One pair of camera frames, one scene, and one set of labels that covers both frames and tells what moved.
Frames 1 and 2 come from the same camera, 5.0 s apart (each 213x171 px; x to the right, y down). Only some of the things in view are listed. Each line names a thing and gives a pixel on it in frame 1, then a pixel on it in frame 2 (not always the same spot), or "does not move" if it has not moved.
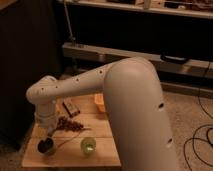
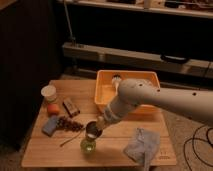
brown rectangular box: x=70 y=107 does not move
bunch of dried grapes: x=66 y=124 does not move
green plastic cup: x=88 y=145 does not move
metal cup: x=46 y=146 -> x=92 y=130
